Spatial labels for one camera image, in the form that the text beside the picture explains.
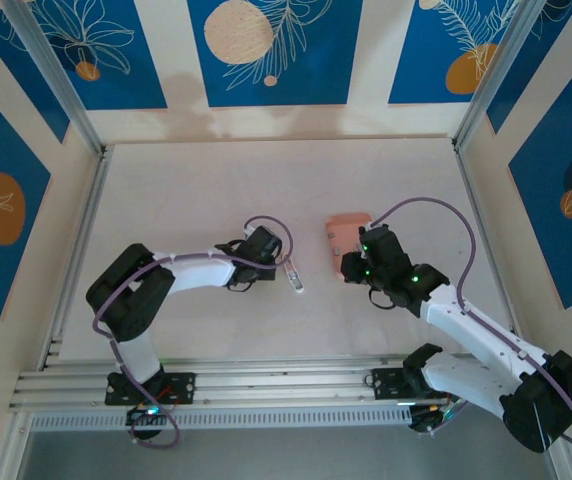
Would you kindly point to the aluminium table side rail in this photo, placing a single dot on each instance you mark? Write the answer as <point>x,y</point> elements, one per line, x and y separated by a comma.
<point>476,200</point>
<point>92,200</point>

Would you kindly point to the pink plastic tray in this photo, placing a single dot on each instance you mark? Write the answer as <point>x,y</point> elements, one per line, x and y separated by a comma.
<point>341,227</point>

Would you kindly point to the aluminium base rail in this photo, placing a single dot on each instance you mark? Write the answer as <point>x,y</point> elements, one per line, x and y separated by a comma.
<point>291,380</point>

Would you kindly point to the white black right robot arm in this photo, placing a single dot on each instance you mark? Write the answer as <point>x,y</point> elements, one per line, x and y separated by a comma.
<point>476,335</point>

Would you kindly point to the black controller board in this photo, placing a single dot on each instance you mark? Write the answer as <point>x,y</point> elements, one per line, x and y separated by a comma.
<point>423,420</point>
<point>141,415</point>

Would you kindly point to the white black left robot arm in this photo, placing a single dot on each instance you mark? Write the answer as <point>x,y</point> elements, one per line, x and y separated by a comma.
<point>201,272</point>

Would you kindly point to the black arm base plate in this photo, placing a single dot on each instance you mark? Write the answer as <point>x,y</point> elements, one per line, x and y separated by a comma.
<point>388,382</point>
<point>186,387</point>

